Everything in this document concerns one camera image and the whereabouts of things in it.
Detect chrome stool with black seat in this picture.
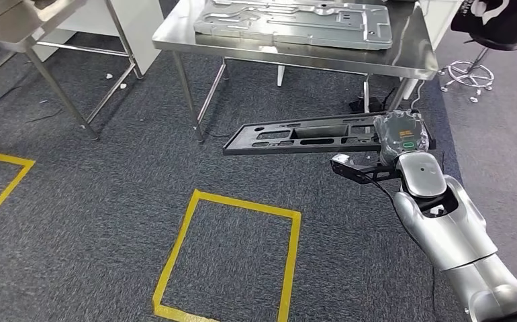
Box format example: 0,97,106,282
438,33,517,104

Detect black camera cable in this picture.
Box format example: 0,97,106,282
361,173,437,317

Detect stainless steel workbench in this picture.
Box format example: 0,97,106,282
151,0,440,144

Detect stainless steel table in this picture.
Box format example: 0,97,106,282
0,0,144,142

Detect grey stamped metal panel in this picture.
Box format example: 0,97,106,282
193,0,393,50

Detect white cabinet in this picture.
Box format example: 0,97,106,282
32,0,164,76

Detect black cloth with white logo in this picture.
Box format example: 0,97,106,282
451,0,517,46

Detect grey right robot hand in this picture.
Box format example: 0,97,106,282
373,109,430,168

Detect black license plate frame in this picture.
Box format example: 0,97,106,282
222,113,437,156

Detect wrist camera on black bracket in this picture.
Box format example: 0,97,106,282
330,153,402,185

